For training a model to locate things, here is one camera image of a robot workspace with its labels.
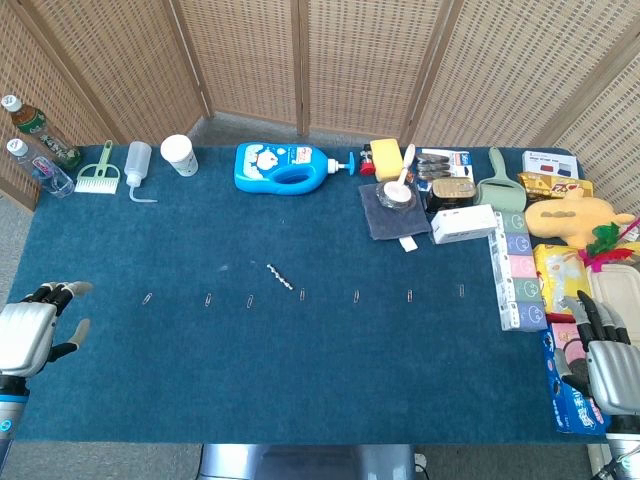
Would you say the yellow sponge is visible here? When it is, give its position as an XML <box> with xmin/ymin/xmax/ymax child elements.
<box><xmin>369</xmin><ymin>139</ymin><xmax>406</xmax><ymax>182</ymax></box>

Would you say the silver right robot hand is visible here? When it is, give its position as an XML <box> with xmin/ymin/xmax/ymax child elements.
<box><xmin>553</xmin><ymin>289</ymin><xmax>640</xmax><ymax>416</ymax></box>

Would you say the wicker folding screen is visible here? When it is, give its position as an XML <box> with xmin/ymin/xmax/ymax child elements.
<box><xmin>0</xmin><ymin>0</ymin><xmax>640</xmax><ymax>211</ymax></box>

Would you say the gold red snack pack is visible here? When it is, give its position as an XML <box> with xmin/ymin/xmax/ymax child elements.
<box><xmin>517</xmin><ymin>171</ymin><xmax>595</xmax><ymax>206</ymax></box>

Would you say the binder clips blister pack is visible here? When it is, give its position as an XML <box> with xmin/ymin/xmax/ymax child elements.
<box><xmin>414</xmin><ymin>148</ymin><xmax>475</xmax><ymax>191</ymax></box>

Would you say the grey folded cloth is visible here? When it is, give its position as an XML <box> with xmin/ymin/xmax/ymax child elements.
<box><xmin>358</xmin><ymin>182</ymin><xmax>432</xmax><ymax>251</ymax></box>

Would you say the green handled white brush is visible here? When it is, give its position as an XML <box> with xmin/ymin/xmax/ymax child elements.
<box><xmin>74</xmin><ymin>139</ymin><xmax>122</xmax><ymax>195</ymax></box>

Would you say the green pink feather toy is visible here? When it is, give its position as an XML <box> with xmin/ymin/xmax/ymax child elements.
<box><xmin>579</xmin><ymin>214</ymin><xmax>640</xmax><ymax>274</ymax></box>

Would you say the yellow snack bag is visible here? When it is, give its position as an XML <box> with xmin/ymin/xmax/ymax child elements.
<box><xmin>532</xmin><ymin>243</ymin><xmax>594</xmax><ymax>321</ymax></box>

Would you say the white cardboard box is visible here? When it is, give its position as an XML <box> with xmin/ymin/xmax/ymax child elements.
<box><xmin>429</xmin><ymin>203</ymin><xmax>499</xmax><ymax>245</ymax></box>

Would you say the beige plastic container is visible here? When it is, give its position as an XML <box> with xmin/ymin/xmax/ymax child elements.
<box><xmin>587</xmin><ymin>267</ymin><xmax>640</xmax><ymax>346</ymax></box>

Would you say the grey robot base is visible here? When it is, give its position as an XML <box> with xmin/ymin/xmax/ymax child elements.
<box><xmin>199</xmin><ymin>442</ymin><xmax>416</xmax><ymax>480</ymax></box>

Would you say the black gold tin can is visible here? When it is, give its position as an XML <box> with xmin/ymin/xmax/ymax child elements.
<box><xmin>425</xmin><ymin>177</ymin><xmax>477</xmax><ymax>215</ymax></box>

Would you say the blue detergent pump bottle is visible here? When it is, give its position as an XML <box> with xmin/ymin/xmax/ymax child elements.
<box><xmin>233</xmin><ymin>142</ymin><xmax>356</xmax><ymax>194</ymax></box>

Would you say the long pastel smiley box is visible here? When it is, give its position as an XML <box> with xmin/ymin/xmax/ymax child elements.
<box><xmin>487</xmin><ymin>209</ymin><xmax>549</xmax><ymax>332</ymax></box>

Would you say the blue carpet mat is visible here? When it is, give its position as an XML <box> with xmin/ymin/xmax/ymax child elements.
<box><xmin>7</xmin><ymin>144</ymin><xmax>609</xmax><ymax>446</ymax></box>

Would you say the clear water bottle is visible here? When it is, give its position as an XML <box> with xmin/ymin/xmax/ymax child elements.
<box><xmin>5</xmin><ymin>138</ymin><xmax>76</xmax><ymax>199</ymax></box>

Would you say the pale green dustpan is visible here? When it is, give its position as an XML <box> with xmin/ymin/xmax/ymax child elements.
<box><xmin>474</xmin><ymin>147</ymin><xmax>527</xmax><ymax>210</ymax></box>

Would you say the yellow plush toy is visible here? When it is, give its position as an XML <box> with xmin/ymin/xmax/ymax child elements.
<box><xmin>524</xmin><ymin>192</ymin><xmax>635</xmax><ymax>249</ymax></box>

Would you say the translucent squeeze wash bottle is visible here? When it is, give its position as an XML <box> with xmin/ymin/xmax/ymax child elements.
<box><xmin>123</xmin><ymin>141</ymin><xmax>159</xmax><ymax>204</ymax></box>

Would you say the white stamp pad box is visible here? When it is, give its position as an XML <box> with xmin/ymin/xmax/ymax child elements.
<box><xmin>522</xmin><ymin>149</ymin><xmax>581</xmax><ymax>181</ymax></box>

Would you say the green tea bottle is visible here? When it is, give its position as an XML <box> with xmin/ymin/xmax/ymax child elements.
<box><xmin>0</xmin><ymin>94</ymin><xmax>84</xmax><ymax>170</ymax></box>

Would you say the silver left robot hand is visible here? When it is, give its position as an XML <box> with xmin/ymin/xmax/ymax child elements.
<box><xmin>0</xmin><ymin>280</ymin><xmax>95</xmax><ymax>379</ymax></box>

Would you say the white paper cup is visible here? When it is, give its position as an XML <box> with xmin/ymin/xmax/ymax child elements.
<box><xmin>159</xmin><ymin>134</ymin><xmax>200</xmax><ymax>177</ymax></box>

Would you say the blue pink carton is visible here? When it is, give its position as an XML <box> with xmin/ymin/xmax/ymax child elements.
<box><xmin>541</xmin><ymin>322</ymin><xmax>611</xmax><ymax>435</ymax></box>

